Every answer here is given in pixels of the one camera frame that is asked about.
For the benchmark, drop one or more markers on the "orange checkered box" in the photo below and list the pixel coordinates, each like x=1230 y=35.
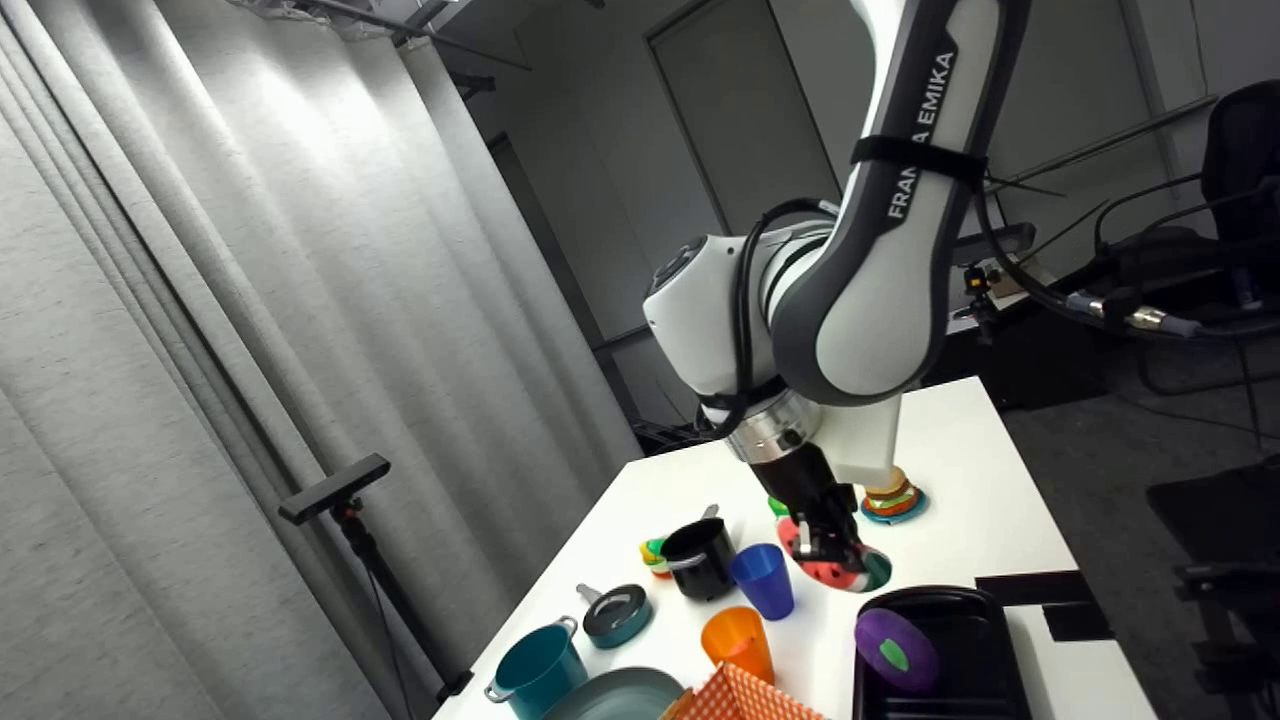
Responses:
x=744 y=701

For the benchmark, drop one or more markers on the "small teal toy pan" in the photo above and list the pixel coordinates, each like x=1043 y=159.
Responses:
x=618 y=619

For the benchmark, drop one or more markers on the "orange plastic cup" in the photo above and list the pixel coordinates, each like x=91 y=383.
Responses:
x=742 y=640

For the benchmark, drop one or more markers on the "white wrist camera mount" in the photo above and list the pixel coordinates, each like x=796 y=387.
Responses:
x=867 y=446

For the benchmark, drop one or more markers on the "purple eggplant plushie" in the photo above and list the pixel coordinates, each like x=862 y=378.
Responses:
x=896 y=650

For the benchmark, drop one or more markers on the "black toy pot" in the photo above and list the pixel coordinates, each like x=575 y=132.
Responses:
x=703 y=563

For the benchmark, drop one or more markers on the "blue plastic cup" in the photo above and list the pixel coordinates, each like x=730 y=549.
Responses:
x=763 y=584

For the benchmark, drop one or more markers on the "grey-blue toy plate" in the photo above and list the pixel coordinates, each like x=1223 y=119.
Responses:
x=612 y=699

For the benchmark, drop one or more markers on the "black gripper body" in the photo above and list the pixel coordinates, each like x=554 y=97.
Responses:
x=802 y=464

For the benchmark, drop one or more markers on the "black tripod stand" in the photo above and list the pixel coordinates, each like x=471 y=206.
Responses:
x=341 y=485

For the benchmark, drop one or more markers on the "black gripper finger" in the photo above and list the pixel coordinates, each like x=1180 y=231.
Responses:
x=846 y=529
x=808 y=536

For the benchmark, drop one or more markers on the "grey pleated curtain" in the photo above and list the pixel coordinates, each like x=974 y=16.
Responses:
x=200 y=332

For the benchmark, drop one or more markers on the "toy burger with teal base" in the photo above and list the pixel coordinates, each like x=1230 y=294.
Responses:
x=902 y=504

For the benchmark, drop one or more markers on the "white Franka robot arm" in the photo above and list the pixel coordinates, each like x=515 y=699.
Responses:
x=867 y=267

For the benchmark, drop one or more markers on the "green and yellow toy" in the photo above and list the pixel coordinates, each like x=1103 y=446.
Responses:
x=655 y=555

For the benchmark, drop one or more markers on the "black office chair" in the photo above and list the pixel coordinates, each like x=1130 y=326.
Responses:
x=1232 y=175

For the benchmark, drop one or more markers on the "black plastic tray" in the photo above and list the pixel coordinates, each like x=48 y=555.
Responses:
x=985 y=652

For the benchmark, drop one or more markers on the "teal toy pot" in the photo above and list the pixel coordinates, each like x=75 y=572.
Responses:
x=541 y=672

